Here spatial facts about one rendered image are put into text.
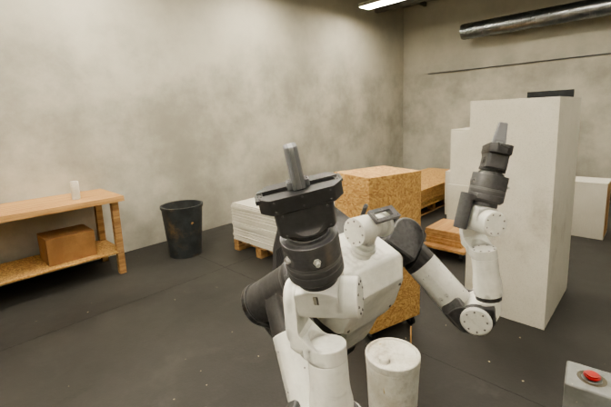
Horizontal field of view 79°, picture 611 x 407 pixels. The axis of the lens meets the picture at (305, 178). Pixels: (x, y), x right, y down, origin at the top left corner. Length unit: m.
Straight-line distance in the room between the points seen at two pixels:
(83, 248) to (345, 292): 4.27
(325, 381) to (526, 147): 2.74
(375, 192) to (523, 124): 1.23
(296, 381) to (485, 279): 0.58
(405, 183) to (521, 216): 0.96
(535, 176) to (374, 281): 2.41
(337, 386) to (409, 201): 2.29
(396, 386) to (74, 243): 3.57
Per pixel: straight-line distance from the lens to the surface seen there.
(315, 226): 0.52
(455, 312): 1.13
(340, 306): 0.59
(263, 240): 4.52
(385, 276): 0.95
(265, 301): 0.82
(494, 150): 1.04
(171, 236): 4.90
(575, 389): 1.37
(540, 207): 3.24
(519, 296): 3.50
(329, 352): 0.64
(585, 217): 5.97
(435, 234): 4.73
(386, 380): 2.25
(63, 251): 4.69
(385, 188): 2.67
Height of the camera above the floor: 1.68
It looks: 9 degrees down
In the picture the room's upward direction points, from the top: 2 degrees counter-clockwise
